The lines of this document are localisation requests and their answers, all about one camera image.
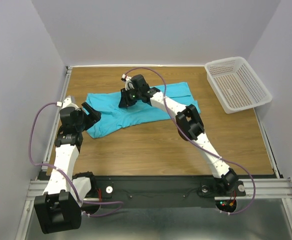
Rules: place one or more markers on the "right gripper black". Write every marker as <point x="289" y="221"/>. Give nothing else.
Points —
<point x="126" y="97"/>

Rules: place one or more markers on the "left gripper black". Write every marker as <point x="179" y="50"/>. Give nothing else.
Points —
<point x="91" y="112"/>

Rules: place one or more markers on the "turquoise t shirt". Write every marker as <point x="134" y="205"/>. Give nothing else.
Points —
<point x="114" y="118"/>

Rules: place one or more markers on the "white plastic basket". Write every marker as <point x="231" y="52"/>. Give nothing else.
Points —
<point x="236" y="85"/>

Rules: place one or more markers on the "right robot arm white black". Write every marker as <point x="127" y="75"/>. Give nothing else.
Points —
<point x="188" y="122"/>

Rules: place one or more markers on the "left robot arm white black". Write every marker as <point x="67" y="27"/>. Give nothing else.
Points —
<point x="58" y="208"/>

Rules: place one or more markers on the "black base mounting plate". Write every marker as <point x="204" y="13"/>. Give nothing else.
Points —
<point x="161" y="191"/>

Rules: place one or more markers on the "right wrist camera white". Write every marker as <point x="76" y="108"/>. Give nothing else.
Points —
<point x="128" y="82"/>

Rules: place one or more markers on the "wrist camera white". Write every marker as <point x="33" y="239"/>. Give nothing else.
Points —
<point x="69" y="101"/>
<point x="128" y="82"/>

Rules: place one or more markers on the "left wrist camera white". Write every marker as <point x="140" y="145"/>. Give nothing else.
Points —
<point x="69" y="101"/>

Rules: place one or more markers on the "left aluminium frame rail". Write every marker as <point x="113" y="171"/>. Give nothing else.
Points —
<point x="52" y="114"/>

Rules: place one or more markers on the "aluminium frame rail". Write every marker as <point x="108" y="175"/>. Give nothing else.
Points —
<point x="52" y="114"/>
<point x="268" y="147"/>
<point x="265" y="188"/>

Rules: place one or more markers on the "right aluminium frame rail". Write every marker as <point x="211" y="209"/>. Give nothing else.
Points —
<point x="268" y="147"/>

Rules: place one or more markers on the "front aluminium frame rail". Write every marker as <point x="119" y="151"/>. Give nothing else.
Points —
<point x="265" y="188"/>

